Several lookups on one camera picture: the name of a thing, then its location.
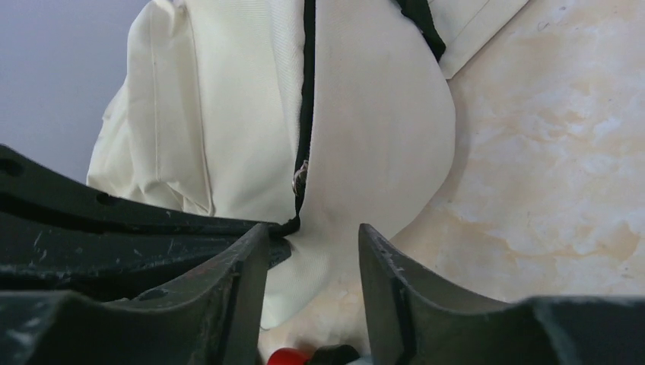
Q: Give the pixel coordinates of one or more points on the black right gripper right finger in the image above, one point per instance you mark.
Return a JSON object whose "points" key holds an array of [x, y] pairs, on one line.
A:
{"points": [[414, 316]]}

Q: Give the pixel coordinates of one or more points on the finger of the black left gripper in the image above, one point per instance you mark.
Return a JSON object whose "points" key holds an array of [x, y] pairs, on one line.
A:
{"points": [[54, 198], [96, 261]]}

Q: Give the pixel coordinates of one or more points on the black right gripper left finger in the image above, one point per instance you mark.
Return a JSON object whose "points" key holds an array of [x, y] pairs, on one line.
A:
{"points": [[209, 315]]}

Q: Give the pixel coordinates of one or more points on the red black glue bottle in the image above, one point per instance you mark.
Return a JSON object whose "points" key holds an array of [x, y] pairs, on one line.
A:
{"points": [[339, 354]]}

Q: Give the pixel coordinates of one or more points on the cream canvas backpack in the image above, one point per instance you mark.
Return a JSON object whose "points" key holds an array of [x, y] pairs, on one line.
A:
{"points": [[314, 115]]}

